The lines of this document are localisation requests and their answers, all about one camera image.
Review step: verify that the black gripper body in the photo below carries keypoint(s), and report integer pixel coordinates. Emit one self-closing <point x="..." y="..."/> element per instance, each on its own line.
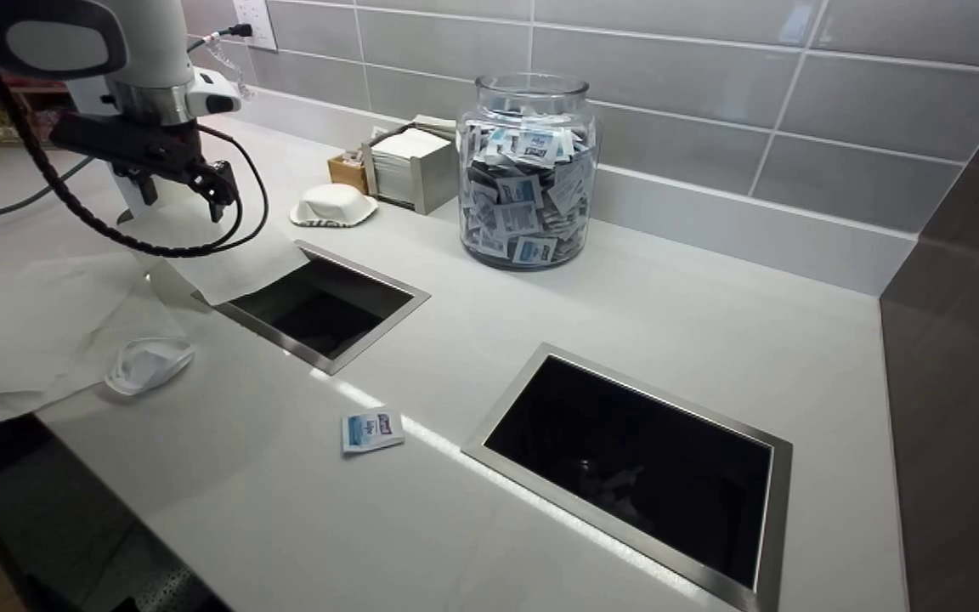
<point x="135" y="140"/>

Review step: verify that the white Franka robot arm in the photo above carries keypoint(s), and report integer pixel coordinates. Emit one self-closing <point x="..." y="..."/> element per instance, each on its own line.
<point x="139" y="44"/>

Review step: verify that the steel-rimmed counter bin opening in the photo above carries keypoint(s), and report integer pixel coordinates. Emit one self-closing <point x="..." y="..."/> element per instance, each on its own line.
<point x="637" y="462"/>
<point x="320" y="307"/>

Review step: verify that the white ceramic dish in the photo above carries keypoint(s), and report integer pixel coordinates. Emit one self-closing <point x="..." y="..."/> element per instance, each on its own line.
<point x="334" y="204"/>

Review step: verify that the wooden packet tray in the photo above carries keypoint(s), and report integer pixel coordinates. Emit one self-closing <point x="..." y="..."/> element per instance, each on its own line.
<point x="344" y="171"/>

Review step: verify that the white packet on counter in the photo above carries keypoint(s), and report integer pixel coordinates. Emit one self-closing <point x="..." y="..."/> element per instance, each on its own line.
<point x="149" y="366"/>

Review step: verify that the white napkin box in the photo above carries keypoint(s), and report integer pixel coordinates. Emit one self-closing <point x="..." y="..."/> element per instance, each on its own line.
<point x="412" y="168"/>

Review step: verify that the blue white sugar packet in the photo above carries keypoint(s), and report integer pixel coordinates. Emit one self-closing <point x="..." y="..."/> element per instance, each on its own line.
<point x="373" y="428"/>

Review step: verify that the glass jar of packets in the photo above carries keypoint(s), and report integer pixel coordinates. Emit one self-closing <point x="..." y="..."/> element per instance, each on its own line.
<point x="524" y="180"/>

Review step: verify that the white wall outlet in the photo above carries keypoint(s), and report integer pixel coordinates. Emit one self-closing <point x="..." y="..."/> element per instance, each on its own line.
<point x="253" y="20"/>

